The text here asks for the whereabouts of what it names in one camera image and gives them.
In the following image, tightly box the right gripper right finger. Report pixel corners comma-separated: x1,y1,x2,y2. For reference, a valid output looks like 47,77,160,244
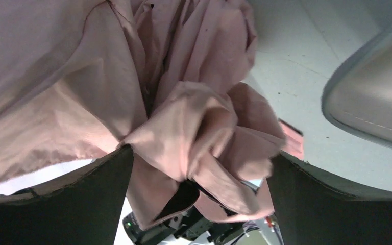
267,153,392,245

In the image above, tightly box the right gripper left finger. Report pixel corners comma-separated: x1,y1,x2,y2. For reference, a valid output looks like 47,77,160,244
0,145,134,244

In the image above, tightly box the pink folding umbrella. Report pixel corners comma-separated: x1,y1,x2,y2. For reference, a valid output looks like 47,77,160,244
0,0,306,231

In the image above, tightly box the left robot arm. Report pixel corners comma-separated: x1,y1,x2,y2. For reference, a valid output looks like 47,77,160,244
122,207,284,244

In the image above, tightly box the white oval storage case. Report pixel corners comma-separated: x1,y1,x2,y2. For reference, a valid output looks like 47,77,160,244
321,25,392,148

